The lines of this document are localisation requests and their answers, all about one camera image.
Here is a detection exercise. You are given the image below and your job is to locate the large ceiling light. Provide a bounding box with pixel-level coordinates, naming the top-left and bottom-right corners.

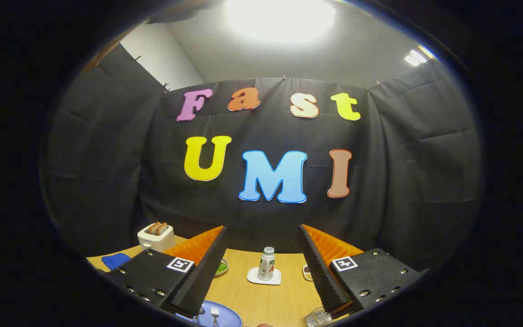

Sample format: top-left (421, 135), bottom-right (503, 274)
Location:
top-left (225, 0), bottom-right (337, 44)

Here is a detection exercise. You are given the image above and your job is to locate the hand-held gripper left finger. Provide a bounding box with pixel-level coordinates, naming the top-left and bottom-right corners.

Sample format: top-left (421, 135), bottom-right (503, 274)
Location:
top-left (105, 225), bottom-right (228, 319)

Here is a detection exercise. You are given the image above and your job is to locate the white square coaster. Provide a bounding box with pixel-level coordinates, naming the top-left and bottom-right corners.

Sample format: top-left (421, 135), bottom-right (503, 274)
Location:
top-left (247, 267), bottom-right (282, 286)

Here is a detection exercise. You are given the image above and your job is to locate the white toaster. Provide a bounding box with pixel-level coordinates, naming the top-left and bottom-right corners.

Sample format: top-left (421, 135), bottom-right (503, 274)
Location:
top-left (137, 222), bottom-right (175, 253)

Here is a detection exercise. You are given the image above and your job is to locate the metal wire cutlery holder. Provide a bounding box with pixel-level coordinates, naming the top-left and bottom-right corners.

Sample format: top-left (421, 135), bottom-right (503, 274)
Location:
top-left (304, 307), bottom-right (333, 327)

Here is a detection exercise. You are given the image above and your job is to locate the small ceiling light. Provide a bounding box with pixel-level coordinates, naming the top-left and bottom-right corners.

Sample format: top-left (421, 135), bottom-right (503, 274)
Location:
top-left (404, 45), bottom-right (435, 67)

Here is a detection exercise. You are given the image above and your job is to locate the blue round plate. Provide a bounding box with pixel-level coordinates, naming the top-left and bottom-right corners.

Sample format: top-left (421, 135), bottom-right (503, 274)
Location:
top-left (175, 300), bottom-right (243, 327)

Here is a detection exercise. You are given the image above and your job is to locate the small white drink bottle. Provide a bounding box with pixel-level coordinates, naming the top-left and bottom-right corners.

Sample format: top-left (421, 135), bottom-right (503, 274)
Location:
top-left (258, 247), bottom-right (276, 281)

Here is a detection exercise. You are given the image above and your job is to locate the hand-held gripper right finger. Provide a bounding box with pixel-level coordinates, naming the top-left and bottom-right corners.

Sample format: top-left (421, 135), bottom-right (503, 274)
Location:
top-left (298, 223), bottom-right (429, 316)

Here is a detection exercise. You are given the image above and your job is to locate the folded blue cloth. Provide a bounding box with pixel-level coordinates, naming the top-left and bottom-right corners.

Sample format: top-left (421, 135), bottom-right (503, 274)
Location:
top-left (101, 253), bottom-right (131, 269)

